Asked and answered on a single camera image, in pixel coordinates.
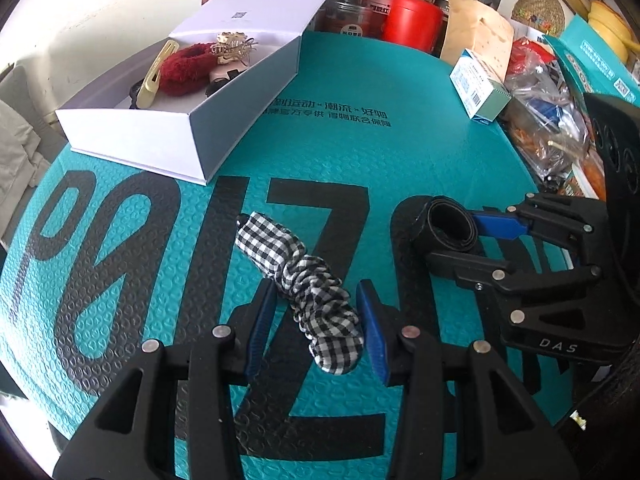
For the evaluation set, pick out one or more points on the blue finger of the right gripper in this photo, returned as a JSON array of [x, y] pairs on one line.
[[467, 270], [499, 225]]

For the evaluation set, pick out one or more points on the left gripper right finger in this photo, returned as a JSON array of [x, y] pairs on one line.
[[381, 326]]

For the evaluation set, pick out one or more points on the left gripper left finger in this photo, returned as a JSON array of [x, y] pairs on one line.
[[252, 325]]

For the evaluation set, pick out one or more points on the black elastic hair band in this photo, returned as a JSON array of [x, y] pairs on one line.
[[444, 224]]

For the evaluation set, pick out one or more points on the checkered black white scrunchie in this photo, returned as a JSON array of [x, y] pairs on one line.
[[319, 303]]

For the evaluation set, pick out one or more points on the cream yellow claw clip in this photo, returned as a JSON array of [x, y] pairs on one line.
[[151, 82]]

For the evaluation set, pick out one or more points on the pink round compact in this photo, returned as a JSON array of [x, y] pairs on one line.
[[226, 70]]

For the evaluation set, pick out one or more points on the red fuzzy scrunchie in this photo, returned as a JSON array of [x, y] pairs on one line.
[[187, 70]]

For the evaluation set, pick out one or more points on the clear plastic snack bag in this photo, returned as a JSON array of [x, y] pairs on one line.
[[546, 126]]

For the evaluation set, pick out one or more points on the small teal white carton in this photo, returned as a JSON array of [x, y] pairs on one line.
[[479, 88]]

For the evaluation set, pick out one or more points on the teal bubble mailer mat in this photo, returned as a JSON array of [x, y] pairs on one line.
[[108, 256]]

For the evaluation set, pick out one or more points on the teal cardboard box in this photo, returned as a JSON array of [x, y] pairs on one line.
[[590, 65]]

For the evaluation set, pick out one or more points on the brown paper bag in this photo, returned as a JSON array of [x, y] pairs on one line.
[[474, 26]]

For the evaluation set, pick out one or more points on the red canister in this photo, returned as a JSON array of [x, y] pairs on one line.
[[413, 23]]

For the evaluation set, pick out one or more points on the white open box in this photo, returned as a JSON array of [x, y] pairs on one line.
[[179, 107]]

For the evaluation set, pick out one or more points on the jar with red label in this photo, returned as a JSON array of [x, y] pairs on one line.
[[344, 19]]

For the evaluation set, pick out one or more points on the black hair clip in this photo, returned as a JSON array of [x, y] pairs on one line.
[[133, 94]]

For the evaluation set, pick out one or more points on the grey garment on chair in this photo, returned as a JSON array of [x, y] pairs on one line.
[[22, 165]]

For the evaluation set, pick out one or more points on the woven round wall plate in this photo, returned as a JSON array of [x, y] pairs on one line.
[[546, 16]]

